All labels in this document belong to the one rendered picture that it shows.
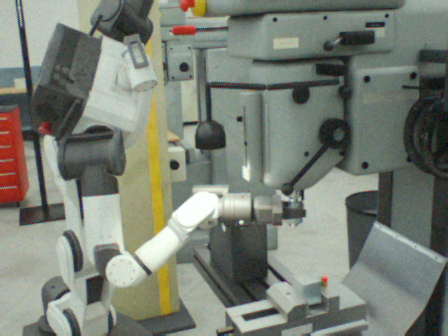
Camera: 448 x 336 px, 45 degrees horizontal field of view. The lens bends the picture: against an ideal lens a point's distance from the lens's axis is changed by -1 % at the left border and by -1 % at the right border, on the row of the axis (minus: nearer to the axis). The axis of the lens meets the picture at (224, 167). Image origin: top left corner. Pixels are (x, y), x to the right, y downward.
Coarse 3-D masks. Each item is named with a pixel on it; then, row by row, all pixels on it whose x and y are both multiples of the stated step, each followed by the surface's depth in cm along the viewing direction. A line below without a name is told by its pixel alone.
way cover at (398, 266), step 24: (384, 240) 162; (408, 240) 154; (360, 264) 168; (384, 264) 159; (408, 264) 151; (432, 264) 143; (360, 288) 162; (384, 288) 155; (408, 288) 148; (432, 288) 141; (384, 312) 149
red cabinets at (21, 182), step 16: (0, 112) 523; (16, 112) 557; (0, 128) 526; (16, 128) 549; (0, 144) 530; (16, 144) 541; (0, 160) 533; (16, 160) 537; (0, 176) 537; (16, 176) 540; (0, 192) 541; (16, 192) 544
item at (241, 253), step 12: (216, 228) 175; (228, 228) 163; (240, 228) 163; (252, 228) 164; (264, 228) 165; (216, 240) 177; (228, 240) 165; (240, 240) 164; (252, 240) 165; (264, 240) 166; (216, 252) 179; (228, 252) 166; (240, 252) 164; (252, 252) 166; (264, 252) 167; (228, 264) 168; (240, 264) 165; (252, 264) 167; (264, 264) 168; (228, 276) 169; (240, 276) 166; (252, 276) 168
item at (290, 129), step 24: (264, 72) 123; (288, 72) 120; (312, 72) 121; (264, 96) 125; (288, 96) 121; (312, 96) 122; (336, 96) 124; (264, 120) 127; (288, 120) 122; (312, 120) 124; (264, 144) 129; (288, 144) 124; (312, 144) 125; (264, 168) 130; (288, 168) 125; (312, 168) 127
